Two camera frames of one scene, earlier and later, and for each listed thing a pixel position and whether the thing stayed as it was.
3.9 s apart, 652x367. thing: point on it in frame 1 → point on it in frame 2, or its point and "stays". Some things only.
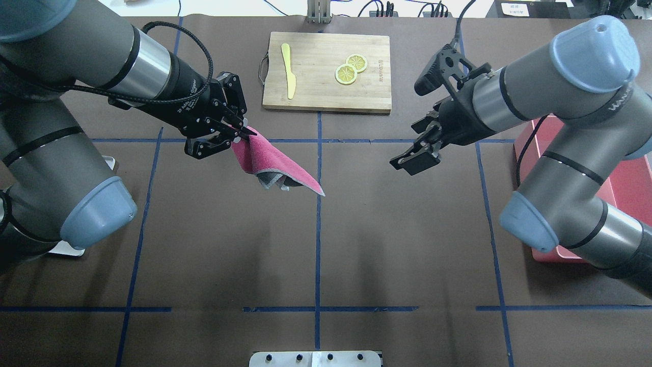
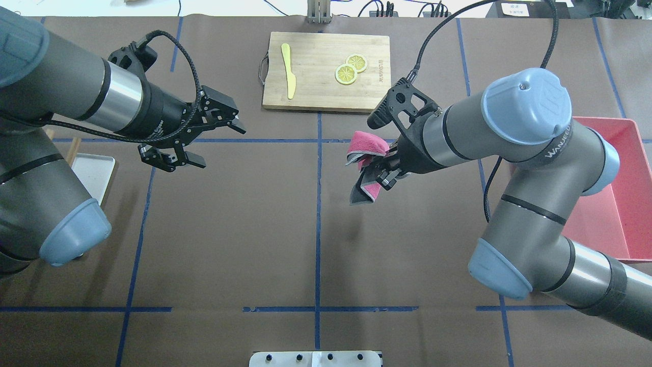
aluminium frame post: (319, 11) stays
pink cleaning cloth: (256, 156) → (361, 146)
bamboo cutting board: (344, 73) stays
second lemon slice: (358, 61) stays
